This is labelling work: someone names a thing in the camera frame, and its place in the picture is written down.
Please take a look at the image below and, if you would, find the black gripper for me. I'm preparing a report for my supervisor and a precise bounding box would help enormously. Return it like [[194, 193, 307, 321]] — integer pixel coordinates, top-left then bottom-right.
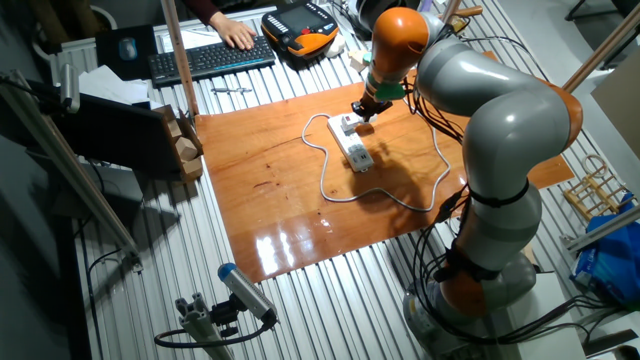
[[350, 90, 395, 123]]

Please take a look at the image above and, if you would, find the forearm in dark sleeve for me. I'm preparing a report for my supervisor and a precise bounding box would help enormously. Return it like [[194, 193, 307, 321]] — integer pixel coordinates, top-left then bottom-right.
[[180, 0, 222, 26]]

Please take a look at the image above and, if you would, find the person's bare hand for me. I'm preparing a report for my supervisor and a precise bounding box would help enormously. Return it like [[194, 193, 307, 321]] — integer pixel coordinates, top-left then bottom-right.
[[208, 11, 258, 52]]

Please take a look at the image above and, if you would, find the white power strip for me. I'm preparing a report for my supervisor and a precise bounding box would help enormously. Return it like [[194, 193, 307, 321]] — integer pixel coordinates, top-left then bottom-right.
[[326, 113, 375, 174]]

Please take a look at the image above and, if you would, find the small white block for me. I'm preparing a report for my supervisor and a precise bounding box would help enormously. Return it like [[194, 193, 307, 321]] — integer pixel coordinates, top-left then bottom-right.
[[348, 48, 370, 74]]

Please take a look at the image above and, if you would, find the white rounded object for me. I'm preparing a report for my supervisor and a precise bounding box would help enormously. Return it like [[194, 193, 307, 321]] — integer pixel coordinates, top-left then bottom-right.
[[323, 33, 347, 59]]

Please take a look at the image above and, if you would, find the orange and black teach pendant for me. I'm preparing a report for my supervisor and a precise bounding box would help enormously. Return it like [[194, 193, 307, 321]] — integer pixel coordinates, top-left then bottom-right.
[[260, 0, 340, 59]]

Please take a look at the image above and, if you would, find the brown wooden board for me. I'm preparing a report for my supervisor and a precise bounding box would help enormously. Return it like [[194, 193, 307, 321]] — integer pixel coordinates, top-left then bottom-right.
[[193, 49, 576, 285]]

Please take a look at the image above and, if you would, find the black keyboard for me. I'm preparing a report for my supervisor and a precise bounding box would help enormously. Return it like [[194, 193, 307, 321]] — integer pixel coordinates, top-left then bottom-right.
[[147, 35, 277, 87]]

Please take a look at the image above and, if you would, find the white paper sheet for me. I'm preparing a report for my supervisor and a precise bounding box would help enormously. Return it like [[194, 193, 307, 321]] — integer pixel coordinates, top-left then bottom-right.
[[158, 25, 236, 54]]

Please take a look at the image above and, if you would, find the wooden rack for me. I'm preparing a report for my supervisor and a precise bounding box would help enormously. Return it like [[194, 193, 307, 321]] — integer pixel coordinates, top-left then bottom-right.
[[563, 153, 632, 222]]

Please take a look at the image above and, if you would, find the grey computer mouse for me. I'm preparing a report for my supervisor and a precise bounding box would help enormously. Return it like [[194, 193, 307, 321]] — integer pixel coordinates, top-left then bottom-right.
[[118, 36, 139, 62]]

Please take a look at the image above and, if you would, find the beige cardboard panel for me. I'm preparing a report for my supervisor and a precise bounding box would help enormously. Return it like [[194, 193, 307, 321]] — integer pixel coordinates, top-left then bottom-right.
[[591, 47, 640, 161]]

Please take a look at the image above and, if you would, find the aluminium bar by bag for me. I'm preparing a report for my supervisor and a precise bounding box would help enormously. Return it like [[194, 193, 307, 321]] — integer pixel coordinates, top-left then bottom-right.
[[559, 204, 640, 254]]

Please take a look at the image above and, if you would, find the black box with wooden edge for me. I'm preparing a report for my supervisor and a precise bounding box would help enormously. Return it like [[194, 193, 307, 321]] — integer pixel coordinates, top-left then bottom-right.
[[27, 79, 205, 185]]

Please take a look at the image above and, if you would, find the white paper stack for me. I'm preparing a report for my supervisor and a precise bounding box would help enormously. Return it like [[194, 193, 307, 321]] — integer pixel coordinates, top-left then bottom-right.
[[77, 64, 151, 109]]

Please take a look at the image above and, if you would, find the black mouse pad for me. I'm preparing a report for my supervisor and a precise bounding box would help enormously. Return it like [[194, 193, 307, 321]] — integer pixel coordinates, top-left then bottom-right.
[[94, 23, 160, 81]]

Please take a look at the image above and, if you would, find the short aluminium profile stub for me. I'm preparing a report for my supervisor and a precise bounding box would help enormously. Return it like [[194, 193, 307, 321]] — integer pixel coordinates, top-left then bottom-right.
[[174, 293, 236, 360]]

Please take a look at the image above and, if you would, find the blue plastic bag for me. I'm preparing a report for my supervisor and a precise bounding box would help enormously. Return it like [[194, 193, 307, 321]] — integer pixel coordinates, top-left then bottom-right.
[[569, 192, 640, 311]]

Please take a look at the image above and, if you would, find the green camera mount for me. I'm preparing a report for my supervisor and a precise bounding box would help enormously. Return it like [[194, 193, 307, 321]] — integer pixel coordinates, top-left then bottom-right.
[[372, 79, 408, 102]]

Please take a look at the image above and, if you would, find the grey power strip cable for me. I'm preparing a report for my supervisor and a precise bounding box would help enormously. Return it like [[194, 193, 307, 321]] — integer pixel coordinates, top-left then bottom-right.
[[300, 110, 452, 213]]

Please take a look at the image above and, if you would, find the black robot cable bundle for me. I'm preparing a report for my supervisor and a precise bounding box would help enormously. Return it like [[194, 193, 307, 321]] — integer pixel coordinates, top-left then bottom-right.
[[412, 184, 640, 346]]

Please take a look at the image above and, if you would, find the upright wooden post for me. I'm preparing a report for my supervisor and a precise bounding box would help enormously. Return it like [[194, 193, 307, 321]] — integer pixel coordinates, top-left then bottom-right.
[[442, 0, 485, 21]]

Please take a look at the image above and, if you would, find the wooden frame pole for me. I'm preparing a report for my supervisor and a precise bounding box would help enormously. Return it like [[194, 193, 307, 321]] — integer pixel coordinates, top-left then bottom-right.
[[159, 0, 201, 119], [562, 2, 640, 94]]

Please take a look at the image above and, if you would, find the silver depth camera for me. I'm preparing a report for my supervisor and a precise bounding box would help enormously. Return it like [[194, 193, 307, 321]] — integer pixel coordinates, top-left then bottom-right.
[[217, 262, 279, 325], [58, 63, 82, 115]]

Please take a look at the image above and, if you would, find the black camera bracket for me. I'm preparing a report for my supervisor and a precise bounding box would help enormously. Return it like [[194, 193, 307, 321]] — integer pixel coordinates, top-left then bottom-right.
[[209, 294, 242, 339]]

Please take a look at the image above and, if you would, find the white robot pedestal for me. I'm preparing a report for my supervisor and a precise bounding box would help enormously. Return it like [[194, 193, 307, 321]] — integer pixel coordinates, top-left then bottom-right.
[[492, 272, 589, 360]]

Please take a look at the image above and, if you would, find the black camera cable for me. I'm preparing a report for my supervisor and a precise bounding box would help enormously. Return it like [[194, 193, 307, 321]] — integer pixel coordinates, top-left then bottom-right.
[[153, 312, 279, 350]]

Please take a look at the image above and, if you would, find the long aluminium frame bar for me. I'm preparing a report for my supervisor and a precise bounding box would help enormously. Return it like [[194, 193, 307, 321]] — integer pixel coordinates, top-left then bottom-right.
[[0, 69, 145, 274]]

